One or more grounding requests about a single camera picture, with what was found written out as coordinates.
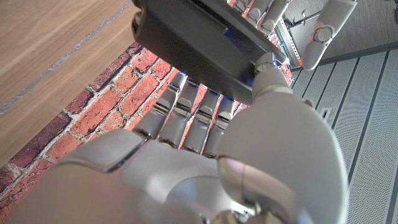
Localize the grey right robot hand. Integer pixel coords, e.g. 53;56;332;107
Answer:
6;51;349;224

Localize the red brick printed backdrop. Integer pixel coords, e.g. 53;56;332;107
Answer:
0;0;295;218

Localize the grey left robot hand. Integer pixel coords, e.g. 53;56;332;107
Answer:
233;0;358;72

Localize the black stapler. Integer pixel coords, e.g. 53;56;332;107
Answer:
131;0;287;105

